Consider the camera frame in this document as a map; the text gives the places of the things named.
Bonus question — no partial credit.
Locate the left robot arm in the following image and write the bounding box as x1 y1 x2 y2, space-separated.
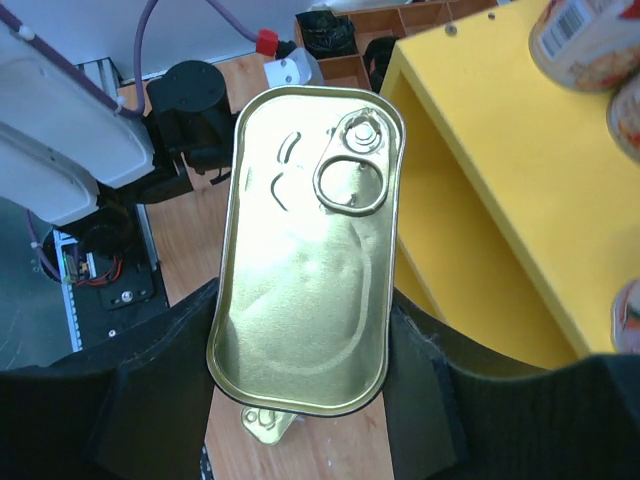
1 11 236 256

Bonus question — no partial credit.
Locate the rolled black belt middle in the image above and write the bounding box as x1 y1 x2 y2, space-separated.
363 36 399 93

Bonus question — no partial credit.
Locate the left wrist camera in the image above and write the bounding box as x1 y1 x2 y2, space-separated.
263 47 325 88

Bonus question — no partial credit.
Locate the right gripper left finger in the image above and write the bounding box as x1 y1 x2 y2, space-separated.
1 279 219 479

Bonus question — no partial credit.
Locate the gold rectangular tin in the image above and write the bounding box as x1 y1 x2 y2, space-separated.
241 406 297 446
207 86 406 417

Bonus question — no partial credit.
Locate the wooden divided tray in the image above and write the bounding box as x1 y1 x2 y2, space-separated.
294 1 500 92

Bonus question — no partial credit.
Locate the white lid can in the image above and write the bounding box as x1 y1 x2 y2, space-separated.
612 279 639 354

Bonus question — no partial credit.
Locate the yellow shelf cabinet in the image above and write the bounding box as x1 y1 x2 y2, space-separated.
382 1 639 368

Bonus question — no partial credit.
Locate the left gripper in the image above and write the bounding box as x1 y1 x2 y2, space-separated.
144 60 237 190

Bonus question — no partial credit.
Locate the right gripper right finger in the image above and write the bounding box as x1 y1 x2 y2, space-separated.
383 293 639 479

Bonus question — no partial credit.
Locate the rolled dark belt bottom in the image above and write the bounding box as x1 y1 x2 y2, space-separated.
296 10 357 60

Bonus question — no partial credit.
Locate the red white can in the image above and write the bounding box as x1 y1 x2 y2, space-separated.
529 0 639 92
607 74 640 163

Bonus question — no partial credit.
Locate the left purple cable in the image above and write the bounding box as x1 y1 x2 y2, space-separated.
0 0 261 281

